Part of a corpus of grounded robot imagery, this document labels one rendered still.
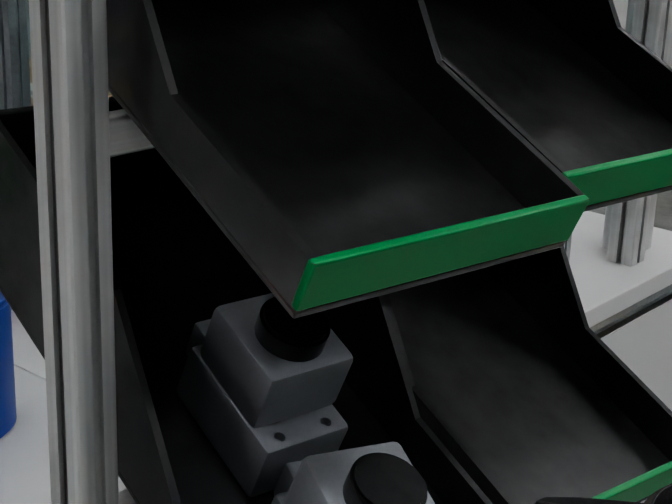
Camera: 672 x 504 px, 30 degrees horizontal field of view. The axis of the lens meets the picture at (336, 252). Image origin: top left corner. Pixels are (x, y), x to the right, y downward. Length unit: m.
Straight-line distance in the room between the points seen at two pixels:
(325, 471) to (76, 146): 0.15
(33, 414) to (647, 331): 0.99
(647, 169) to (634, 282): 1.40
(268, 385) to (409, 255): 0.11
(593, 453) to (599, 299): 1.21
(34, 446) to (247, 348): 0.89
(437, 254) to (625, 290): 1.48
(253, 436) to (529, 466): 0.16
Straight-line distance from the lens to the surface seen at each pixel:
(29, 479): 1.32
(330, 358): 0.51
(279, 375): 0.50
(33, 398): 1.49
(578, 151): 0.57
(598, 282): 1.92
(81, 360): 0.48
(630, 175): 0.54
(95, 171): 0.46
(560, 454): 0.64
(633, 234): 1.99
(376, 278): 0.41
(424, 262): 0.42
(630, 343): 1.97
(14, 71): 1.65
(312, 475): 0.47
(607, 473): 0.64
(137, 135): 0.47
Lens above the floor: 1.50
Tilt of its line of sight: 19 degrees down
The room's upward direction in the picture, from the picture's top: 2 degrees clockwise
